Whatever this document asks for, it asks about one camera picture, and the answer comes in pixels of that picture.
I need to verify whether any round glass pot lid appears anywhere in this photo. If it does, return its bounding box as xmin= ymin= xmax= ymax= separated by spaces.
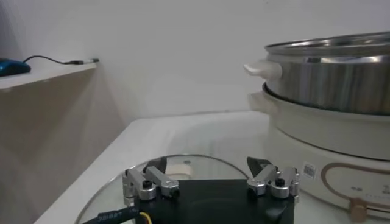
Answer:
xmin=74 ymin=153 xmax=249 ymax=224

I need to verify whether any white electric cooker base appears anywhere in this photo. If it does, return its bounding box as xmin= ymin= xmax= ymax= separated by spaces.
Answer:
xmin=247 ymin=83 xmax=390 ymax=223

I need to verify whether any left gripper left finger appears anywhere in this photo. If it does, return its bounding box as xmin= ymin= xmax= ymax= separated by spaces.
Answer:
xmin=122 ymin=156 xmax=180 ymax=201

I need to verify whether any blue computer mouse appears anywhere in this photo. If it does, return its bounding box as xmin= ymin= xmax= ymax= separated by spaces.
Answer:
xmin=0 ymin=58 xmax=32 ymax=77

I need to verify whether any black cable with adapter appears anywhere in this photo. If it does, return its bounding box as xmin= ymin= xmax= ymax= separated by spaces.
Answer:
xmin=23 ymin=55 xmax=100 ymax=65

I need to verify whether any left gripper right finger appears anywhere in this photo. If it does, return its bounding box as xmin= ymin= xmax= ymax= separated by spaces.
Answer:
xmin=246 ymin=156 xmax=301 ymax=200

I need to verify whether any stainless steel steamer basket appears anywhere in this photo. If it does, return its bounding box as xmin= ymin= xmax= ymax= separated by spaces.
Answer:
xmin=243 ymin=31 xmax=390 ymax=116

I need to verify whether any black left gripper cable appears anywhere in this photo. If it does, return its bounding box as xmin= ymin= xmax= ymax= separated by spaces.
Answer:
xmin=82 ymin=206 xmax=153 ymax=224

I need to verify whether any white side table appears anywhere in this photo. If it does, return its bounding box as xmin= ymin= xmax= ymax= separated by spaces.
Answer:
xmin=0 ymin=60 xmax=100 ymax=92

